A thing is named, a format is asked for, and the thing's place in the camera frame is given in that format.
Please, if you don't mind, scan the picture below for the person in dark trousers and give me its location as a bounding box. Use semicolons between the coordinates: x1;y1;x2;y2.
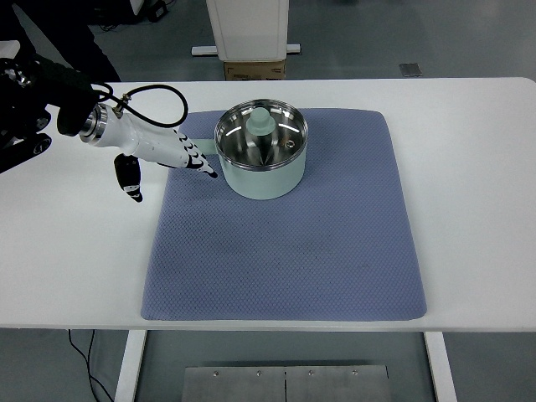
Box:
0;0;122;84

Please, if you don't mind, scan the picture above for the right white table leg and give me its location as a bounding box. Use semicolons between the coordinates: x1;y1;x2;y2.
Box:
424;332;457;402

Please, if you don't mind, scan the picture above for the left white table leg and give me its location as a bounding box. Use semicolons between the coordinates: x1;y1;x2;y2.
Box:
114;330;148;402

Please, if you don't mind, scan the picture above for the grey floor socket plate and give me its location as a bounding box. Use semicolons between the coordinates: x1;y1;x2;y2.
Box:
399;63;423;78

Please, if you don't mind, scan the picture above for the white pedestal column base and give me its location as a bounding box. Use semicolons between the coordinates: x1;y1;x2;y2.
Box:
191;0;302;62

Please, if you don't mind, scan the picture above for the green pot with handle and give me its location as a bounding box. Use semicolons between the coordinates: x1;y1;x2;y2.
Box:
194;137;307;200

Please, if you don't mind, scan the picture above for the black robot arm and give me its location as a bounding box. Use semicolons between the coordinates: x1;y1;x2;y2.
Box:
1;54;113;173

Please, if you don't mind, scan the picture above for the cardboard box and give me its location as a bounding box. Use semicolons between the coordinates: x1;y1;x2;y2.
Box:
224;59;286;81

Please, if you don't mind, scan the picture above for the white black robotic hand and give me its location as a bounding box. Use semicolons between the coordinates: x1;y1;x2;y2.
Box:
92;105;218;203

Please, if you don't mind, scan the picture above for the metal floor plate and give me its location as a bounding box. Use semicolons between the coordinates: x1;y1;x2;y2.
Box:
182;365;393;401

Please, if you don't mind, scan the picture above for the white table leg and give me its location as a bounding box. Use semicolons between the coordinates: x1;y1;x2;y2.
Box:
424;332;457;402
114;330;148;402

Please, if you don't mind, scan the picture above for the black floor cable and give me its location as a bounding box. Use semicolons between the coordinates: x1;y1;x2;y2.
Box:
67;328;115;402

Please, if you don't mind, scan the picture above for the blue textured mat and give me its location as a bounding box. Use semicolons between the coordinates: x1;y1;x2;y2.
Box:
141;109;427;322

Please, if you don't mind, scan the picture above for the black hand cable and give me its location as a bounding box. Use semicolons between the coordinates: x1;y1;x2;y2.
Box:
90;82;189;128

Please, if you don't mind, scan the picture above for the glass pot lid green knob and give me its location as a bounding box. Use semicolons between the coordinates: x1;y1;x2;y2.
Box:
214;99;308;172

